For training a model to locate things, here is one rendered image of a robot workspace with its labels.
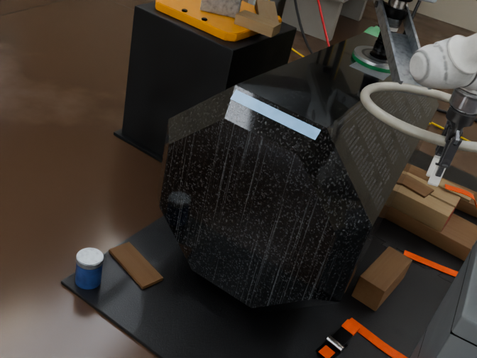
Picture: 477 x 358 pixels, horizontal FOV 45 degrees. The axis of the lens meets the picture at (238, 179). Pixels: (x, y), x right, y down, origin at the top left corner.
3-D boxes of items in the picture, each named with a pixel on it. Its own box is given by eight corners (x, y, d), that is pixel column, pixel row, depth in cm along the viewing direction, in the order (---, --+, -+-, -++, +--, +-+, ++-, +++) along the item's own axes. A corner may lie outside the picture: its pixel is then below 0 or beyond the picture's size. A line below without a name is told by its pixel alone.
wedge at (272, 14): (254, 8, 299) (256, -2, 296) (272, 11, 300) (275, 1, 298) (258, 20, 282) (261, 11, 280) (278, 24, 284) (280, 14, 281)
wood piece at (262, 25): (233, 24, 271) (235, 13, 268) (242, 19, 279) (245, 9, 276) (270, 37, 266) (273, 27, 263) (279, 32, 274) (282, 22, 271)
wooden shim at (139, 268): (108, 251, 238) (108, 248, 237) (128, 243, 244) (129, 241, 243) (142, 289, 224) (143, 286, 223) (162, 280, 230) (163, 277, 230)
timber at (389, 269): (375, 312, 240) (385, 292, 234) (351, 295, 245) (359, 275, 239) (403, 278, 262) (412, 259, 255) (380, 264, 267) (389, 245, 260)
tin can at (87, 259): (106, 278, 225) (108, 253, 218) (91, 293, 217) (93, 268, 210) (84, 268, 227) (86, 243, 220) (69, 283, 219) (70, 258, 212)
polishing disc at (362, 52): (346, 45, 246) (348, 42, 245) (391, 51, 251) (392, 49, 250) (363, 66, 229) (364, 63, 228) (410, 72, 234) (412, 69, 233)
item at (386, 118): (344, 79, 200) (346, 71, 199) (472, 102, 207) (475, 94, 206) (382, 139, 158) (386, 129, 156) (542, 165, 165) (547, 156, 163)
